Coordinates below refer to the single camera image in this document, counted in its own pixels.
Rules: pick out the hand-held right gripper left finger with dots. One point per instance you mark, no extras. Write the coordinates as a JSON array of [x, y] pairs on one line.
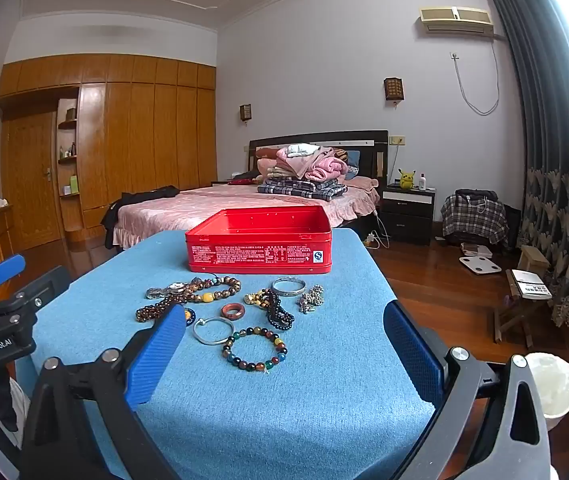
[[157, 360]]

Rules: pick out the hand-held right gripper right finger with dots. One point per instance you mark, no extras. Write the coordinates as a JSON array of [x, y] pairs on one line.
[[409, 355]]

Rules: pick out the thin silver bangle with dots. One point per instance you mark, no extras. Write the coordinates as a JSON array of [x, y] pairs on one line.
[[199, 337]]

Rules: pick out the blue round pendant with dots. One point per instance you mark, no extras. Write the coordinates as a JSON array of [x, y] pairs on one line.
[[189, 314]]

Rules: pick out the silver wristwatch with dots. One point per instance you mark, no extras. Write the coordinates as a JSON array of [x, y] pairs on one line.
[[174, 288]]

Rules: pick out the gold brooch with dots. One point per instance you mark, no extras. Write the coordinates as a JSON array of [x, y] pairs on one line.
[[252, 299]]

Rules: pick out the wide silver bangle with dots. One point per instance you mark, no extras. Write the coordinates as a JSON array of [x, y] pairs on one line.
[[289, 291]]

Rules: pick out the red tin box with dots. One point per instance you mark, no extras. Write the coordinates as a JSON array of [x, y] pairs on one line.
[[259, 255]]

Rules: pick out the wooden door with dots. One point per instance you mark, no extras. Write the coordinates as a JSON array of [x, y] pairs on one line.
[[29, 185]]

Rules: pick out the dark wooden stool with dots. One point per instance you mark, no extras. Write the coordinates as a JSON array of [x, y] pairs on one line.
[[509, 315]]

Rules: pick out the green box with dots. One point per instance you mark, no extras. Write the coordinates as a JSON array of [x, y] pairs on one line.
[[73, 185]]

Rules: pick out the white bathroom scale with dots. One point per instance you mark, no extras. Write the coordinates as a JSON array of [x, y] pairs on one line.
[[479, 264]]

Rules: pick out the blue tablecloth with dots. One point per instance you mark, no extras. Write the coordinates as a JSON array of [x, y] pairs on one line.
[[264, 410]]

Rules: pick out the white booklet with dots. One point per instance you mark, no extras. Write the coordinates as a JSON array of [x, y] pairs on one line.
[[529, 284]]

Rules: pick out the black nightstand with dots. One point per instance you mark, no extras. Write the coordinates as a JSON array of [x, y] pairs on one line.
[[407, 215]]

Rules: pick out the black jacket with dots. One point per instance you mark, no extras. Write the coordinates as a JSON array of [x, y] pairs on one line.
[[149, 194]]

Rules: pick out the white waste bin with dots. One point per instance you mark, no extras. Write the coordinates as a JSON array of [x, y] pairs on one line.
[[552, 380]]

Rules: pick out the plaid bag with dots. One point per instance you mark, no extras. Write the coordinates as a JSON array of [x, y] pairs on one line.
[[474, 220]]

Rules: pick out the bed with pink bedspread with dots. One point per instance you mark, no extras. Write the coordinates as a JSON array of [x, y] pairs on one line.
[[189, 205]]

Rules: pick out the small wooden stool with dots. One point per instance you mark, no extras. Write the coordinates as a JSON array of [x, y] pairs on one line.
[[533, 256]]

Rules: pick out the white lotion bottle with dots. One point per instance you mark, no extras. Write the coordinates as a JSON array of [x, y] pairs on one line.
[[422, 183]]

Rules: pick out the yellow plush toy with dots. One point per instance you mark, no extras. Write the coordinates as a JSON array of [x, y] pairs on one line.
[[406, 180]]

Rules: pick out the pink pillow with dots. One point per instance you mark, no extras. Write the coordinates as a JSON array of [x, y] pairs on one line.
[[362, 183]]

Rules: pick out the wooden wardrobe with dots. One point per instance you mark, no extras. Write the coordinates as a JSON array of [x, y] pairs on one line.
[[139, 135]]

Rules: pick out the plaid folded cloth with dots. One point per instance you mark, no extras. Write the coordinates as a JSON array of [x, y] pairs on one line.
[[294, 187]]

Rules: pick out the pile of pink clothes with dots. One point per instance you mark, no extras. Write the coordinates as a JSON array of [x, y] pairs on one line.
[[289, 165]]

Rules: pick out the white folded cloth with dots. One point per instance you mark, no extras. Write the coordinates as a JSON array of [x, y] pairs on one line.
[[300, 149]]

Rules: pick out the grey floral curtain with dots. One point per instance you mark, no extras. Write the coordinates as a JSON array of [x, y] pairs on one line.
[[539, 135]]

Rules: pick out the wall socket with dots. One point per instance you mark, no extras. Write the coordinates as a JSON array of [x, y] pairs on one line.
[[397, 140]]

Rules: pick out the small wall lamp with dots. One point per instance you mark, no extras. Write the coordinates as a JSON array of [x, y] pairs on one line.
[[245, 112]]

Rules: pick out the large wall lamp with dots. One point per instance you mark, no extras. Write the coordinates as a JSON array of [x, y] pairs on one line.
[[393, 89]]

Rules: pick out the wall air conditioner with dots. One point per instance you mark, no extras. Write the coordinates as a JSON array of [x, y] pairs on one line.
[[457, 19]]

